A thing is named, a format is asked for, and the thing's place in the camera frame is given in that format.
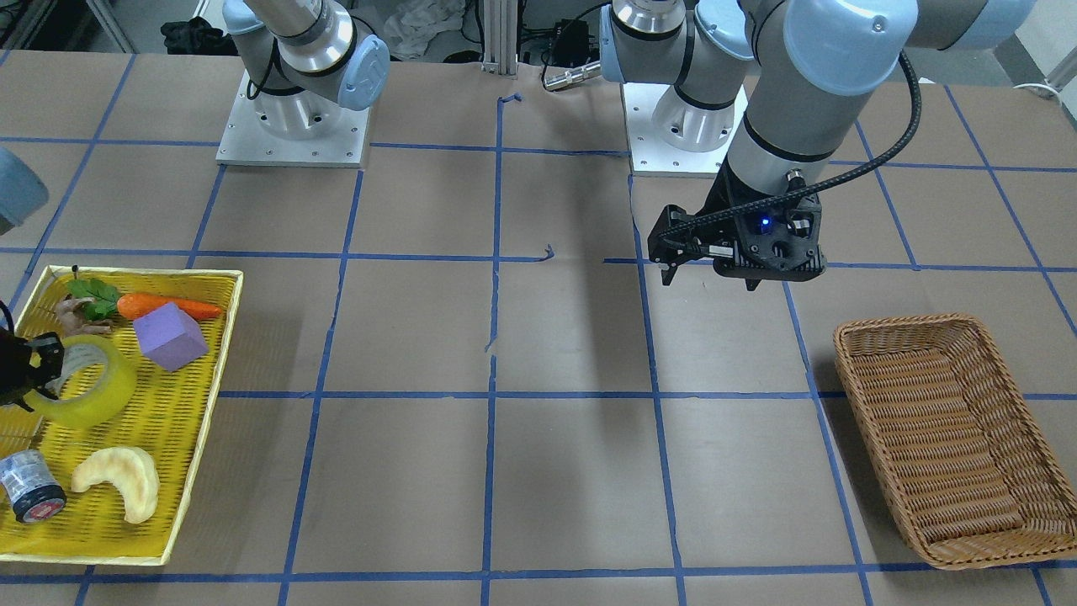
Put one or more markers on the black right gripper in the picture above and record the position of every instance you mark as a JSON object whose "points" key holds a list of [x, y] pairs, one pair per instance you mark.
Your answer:
{"points": [[17, 369]]}

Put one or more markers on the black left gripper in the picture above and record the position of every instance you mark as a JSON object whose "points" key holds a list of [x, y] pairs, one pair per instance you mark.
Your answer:
{"points": [[725, 194]]}

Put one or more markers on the yellow clear tape roll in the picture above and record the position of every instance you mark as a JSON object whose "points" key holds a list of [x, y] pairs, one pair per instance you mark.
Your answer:
{"points": [[95, 383]]}

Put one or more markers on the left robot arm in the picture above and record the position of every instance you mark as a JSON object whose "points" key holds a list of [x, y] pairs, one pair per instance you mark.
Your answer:
{"points": [[821, 62]]}

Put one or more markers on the brown toy animal figure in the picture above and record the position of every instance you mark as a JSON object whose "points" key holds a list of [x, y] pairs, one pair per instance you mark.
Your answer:
{"points": [[70, 313]]}

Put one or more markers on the orange toy carrot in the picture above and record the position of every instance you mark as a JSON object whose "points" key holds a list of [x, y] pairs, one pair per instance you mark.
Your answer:
{"points": [[135, 305]]}

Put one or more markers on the purple foam cube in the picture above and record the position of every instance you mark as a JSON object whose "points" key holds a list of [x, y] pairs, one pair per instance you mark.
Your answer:
{"points": [[170, 338]]}

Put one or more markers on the small black labelled can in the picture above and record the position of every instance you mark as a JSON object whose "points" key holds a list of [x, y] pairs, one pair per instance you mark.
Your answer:
{"points": [[34, 493]]}

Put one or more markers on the yellow woven tray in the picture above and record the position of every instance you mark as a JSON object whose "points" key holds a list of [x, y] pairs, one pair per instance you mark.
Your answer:
{"points": [[168, 415]]}

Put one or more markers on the pale croissant toy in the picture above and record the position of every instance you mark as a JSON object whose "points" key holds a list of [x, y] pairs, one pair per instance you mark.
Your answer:
{"points": [[130, 470]]}

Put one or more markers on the brown wicker basket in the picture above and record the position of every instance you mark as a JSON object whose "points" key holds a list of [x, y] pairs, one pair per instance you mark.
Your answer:
{"points": [[966, 472]]}

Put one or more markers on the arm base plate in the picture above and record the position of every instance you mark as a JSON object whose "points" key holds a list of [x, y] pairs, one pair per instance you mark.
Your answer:
{"points": [[301, 130], [668, 138]]}

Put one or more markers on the aluminium frame post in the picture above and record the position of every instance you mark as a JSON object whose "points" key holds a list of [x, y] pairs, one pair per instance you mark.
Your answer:
{"points": [[500, 21]]}

